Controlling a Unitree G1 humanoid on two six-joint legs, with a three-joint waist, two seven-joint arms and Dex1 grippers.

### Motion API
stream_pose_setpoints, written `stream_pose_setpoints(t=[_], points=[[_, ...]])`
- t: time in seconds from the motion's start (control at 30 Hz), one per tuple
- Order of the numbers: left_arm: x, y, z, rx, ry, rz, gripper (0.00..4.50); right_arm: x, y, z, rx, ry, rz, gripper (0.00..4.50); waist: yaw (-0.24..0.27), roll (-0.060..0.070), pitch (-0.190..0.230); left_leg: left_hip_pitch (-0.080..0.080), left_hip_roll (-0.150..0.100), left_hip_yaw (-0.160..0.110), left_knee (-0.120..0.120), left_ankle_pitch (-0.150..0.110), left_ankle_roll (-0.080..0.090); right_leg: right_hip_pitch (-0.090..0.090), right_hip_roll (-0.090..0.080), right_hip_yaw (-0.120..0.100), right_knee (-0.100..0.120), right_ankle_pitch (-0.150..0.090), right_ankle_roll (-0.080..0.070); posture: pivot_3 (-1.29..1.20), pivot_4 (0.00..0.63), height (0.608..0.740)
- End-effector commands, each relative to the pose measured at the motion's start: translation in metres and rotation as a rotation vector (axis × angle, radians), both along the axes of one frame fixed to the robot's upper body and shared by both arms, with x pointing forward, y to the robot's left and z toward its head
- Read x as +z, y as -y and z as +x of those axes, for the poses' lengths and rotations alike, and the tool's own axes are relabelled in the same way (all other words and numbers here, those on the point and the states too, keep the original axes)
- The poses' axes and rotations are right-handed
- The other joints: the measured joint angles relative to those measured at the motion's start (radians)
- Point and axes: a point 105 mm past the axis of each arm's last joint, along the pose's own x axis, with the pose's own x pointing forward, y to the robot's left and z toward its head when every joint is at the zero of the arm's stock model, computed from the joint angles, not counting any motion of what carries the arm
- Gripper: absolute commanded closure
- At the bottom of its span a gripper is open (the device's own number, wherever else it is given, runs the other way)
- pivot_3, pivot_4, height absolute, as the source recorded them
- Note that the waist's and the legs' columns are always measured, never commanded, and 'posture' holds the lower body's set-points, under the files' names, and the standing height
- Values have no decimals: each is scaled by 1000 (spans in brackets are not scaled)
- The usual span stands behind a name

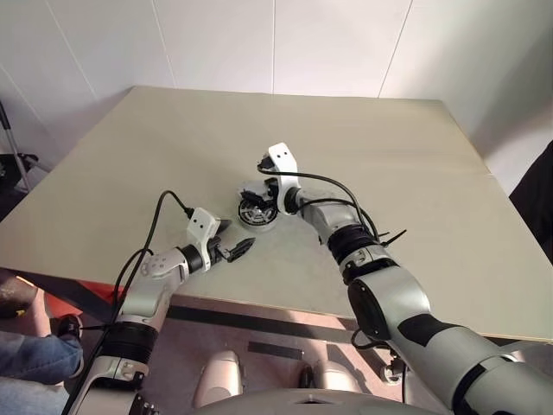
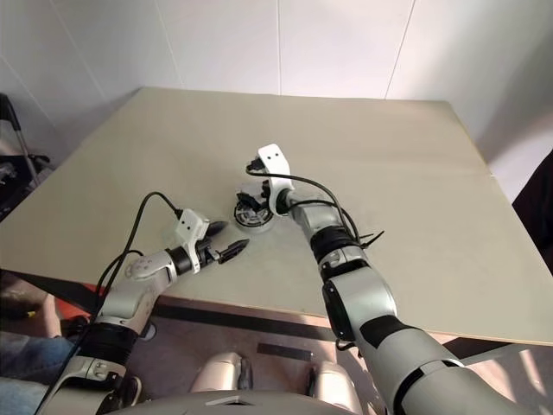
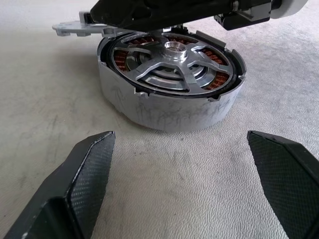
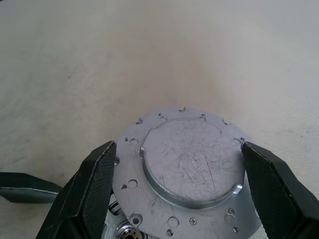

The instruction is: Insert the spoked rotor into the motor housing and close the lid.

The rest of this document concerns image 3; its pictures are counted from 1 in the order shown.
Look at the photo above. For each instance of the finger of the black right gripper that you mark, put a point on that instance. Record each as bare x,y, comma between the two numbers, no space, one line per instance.
149,12

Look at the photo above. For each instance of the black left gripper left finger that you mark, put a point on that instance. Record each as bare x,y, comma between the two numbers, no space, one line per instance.
84,186

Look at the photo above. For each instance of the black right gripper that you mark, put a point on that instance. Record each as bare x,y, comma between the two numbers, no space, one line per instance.
249,17

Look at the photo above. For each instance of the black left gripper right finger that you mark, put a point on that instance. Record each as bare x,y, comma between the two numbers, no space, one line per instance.
286,186

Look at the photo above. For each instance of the black rotor with silver spokes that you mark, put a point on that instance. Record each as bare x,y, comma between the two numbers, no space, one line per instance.
174,59

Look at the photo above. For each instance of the grey motor housing copper windings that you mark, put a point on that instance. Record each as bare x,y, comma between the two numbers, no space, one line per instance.
174,114

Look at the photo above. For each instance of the grey round gear cover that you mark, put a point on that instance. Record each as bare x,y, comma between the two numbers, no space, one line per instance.
74,28

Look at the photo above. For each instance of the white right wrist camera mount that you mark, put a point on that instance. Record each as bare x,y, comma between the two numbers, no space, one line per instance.
289,7

